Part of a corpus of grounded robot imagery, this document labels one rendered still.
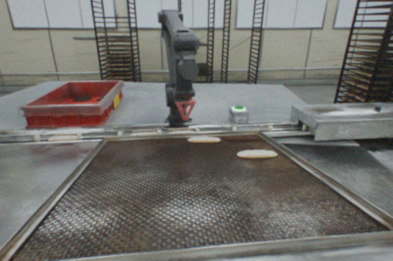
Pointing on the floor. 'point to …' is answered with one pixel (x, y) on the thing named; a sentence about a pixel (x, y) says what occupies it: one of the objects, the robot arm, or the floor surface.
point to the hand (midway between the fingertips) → (184, 114)
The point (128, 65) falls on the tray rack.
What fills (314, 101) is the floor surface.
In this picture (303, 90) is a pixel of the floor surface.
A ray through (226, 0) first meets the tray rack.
